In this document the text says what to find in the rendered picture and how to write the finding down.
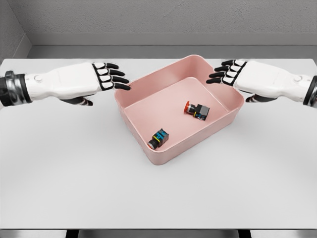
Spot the black-button industrial switch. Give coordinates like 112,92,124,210
147,128,169,151

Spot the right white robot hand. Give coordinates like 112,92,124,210
206,59,289,103

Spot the pink plastic basket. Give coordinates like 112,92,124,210
113,54,245,166

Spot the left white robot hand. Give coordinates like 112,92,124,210
51,62,132,107

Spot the red-button industrial switch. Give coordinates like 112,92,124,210
183,100,210,121

